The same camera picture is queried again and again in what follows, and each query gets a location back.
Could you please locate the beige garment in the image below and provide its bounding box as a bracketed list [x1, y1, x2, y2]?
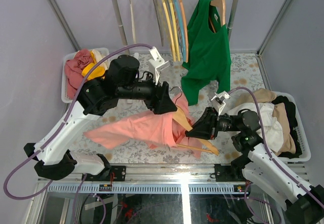
[235, 87, 297, 156]

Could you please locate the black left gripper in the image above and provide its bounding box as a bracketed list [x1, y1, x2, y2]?
[117, 68, 178, 112]

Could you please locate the right wooden hanger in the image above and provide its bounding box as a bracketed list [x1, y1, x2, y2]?
[210, 0, 226, 26]

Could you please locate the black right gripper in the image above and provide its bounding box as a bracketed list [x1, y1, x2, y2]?
[185, 107, 241, 140]

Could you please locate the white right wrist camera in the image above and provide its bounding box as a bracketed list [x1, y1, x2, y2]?
[209, 92, 230, 115]

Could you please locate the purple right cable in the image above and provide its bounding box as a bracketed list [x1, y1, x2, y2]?
[227, 86, 324, 224]

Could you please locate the white garment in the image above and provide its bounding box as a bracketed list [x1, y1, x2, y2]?
[227, 103, 284, 152]

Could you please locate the wooden hanger with green shirt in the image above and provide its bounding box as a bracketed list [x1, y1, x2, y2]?
[169, 86, 220, 156]

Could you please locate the purple cable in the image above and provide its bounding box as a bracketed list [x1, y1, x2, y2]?
[227, 86, 324, 224]
[3, 43, 154, 224]

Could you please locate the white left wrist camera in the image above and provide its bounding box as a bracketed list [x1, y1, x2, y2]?
[148, 47, 170, 85]

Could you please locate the cream plastic hanger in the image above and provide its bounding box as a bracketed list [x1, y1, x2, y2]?
[129, 0, 136, 44]

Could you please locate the green t shirt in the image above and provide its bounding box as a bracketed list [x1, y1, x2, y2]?
[181, 0, 231, 106]

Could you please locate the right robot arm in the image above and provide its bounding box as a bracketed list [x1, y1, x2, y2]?
[186, 107, 323, 223]

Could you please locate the yellow garment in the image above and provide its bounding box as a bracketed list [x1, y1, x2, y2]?
[79, 59, 105, 80]

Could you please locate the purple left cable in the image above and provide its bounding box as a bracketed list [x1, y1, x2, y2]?
[3, 43, 154, 224]

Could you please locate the white right laundry basket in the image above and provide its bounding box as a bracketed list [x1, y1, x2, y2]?
[275, 92, 311, 163]

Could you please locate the blue plastic hanger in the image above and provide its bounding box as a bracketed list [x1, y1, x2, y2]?
[173, 0, 189, 63]

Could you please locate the cream garment in left basket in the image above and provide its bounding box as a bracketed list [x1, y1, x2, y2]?
[91, 49, 108, 70]

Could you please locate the grey plastic hanger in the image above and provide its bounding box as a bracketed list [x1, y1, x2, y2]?
[152, 0, 165, 47]

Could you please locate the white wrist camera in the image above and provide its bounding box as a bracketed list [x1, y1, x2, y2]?
[209, 92, 230, 115]
[148, 47, 170, 85]

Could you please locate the dusty rose garment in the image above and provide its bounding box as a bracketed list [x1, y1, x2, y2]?
[64, 49, 93, 99]

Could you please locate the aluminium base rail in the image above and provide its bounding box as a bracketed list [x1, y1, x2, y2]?
[47, 164, 246, 196]

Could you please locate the white laundry basket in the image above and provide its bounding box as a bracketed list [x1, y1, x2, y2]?
[275, 92, 311, 163]
[61, 48, 109, 103]

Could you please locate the salmon pink t shirt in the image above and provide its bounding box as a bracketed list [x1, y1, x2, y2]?
[84, 110, 203, 149]

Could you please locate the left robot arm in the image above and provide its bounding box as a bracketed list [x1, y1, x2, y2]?
[24, 55, 177, 181]

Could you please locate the yellow hanger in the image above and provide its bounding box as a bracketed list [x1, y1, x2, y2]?
[165, 0, 181, 61]
[157, 0, 176, 61]

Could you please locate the black garment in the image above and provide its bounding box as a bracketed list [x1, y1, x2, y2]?
[272, 96, 302, 159]

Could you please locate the white left laundry basket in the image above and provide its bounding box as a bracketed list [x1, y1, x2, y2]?
[61, 48, 109, 103]

